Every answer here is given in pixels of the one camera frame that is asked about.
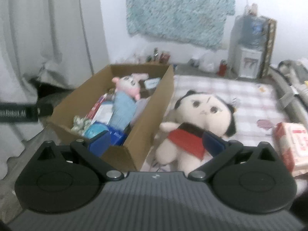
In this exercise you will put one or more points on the green fabric scrunchie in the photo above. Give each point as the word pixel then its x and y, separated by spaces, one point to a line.
pixel 80 125

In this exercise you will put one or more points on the blue tissue pack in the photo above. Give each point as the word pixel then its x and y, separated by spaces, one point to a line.
pixel 117 137

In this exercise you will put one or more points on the plush doll red dress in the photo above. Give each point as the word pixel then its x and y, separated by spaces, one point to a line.
pixel 194 113

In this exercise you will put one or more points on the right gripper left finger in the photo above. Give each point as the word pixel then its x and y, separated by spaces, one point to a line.
pixel 88 153

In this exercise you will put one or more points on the white water dispenser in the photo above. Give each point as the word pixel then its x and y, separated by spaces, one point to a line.
pixel 250 61

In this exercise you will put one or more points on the light blue towel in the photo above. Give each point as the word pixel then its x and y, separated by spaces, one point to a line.
pixel 124 109

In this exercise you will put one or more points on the grey curtain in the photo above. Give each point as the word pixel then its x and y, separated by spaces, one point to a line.
pixel 52 42

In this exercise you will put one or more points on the white small box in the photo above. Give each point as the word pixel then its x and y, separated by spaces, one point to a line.
pixel 151 83

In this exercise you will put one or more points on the blue water jug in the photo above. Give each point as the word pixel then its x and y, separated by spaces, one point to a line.
pixel 253 32

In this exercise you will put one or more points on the red white wet wipes pack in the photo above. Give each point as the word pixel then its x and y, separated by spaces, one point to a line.
pixel 291 139

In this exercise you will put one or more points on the red thermos bottle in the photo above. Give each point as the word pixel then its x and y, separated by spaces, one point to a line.
pixel 222 68

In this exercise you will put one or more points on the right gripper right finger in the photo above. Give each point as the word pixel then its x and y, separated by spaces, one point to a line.
pixel 222 152

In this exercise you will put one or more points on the pink plush toy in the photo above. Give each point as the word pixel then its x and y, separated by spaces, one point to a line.
pixel 130 84

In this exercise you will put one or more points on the white plastic bag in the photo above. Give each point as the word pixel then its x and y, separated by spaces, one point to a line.
pixel 205 62

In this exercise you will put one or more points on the teal floral wall cloth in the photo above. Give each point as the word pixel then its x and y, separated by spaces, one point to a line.
pixel 197 22

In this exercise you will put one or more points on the brown cardboard box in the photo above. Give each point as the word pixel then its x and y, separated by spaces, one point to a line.
pixel 94 100

